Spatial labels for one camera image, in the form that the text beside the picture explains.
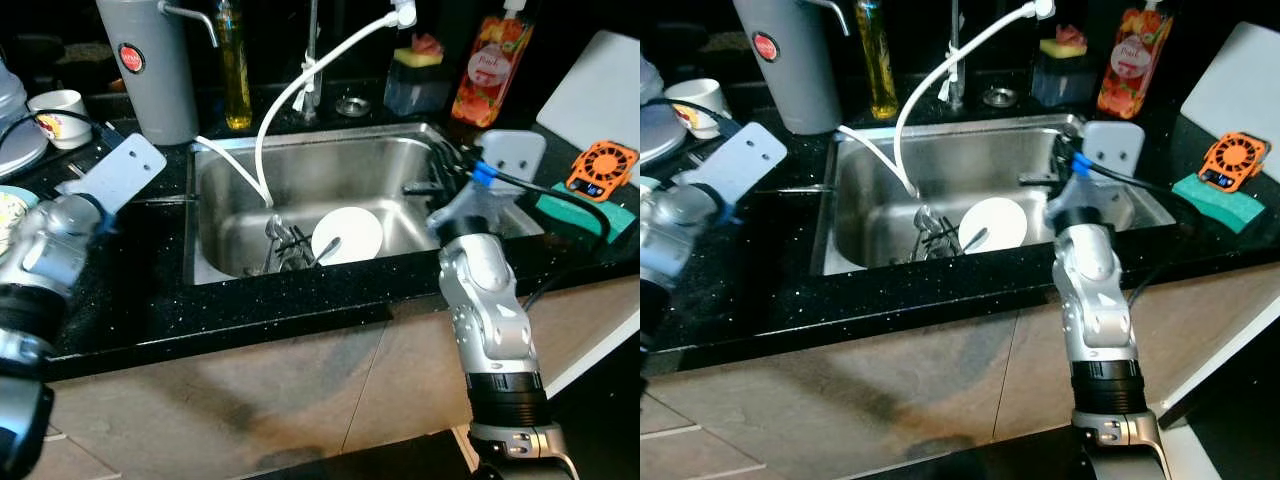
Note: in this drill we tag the small orange fan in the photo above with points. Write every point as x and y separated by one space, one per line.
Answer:
600 165
1235 158

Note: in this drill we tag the green sponge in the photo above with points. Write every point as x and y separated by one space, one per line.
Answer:
1225 208
615 218

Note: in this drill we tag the white tiered container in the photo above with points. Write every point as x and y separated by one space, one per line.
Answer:
12 120
655 120

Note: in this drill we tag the round metal drain cap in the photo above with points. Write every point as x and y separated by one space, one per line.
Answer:
1000 96
352 105

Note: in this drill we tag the yellow sponge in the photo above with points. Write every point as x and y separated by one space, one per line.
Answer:
1060 48
415 58

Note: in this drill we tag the metal faucet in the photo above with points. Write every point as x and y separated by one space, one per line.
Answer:
312 50
956 45

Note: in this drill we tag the pink scrubber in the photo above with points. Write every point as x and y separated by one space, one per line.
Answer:
428 43
1072 35

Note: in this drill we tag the grey jug with red badge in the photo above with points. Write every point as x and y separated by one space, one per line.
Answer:
790 80
150 80

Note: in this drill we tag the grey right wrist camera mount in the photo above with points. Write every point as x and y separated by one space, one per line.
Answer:
1115 145
515 155

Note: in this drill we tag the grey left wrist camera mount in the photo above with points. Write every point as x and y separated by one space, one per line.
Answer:
125 165
745 160

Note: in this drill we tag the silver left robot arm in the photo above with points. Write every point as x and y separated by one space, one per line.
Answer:
665 245
40 255

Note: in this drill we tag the white printed mug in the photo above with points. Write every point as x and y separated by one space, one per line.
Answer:
700 102
60 118

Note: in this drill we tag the white cutting board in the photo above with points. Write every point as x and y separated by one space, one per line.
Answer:
595 90
1240 90

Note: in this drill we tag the yellow oil bottle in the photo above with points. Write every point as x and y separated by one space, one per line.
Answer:
878 70
236 80

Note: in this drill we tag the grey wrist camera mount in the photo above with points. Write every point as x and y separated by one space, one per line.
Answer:
515 155
1115 145
125 165
745 160

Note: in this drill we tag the steel cutlery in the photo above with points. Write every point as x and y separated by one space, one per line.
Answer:
932 235
285 245

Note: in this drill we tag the white bowl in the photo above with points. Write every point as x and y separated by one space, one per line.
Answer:
350 232
995 222

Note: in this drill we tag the wide beige cabinet door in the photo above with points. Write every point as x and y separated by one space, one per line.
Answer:
200 400
830 390

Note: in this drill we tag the stainless steel sink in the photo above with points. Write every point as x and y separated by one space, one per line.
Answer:
300 170
960 160

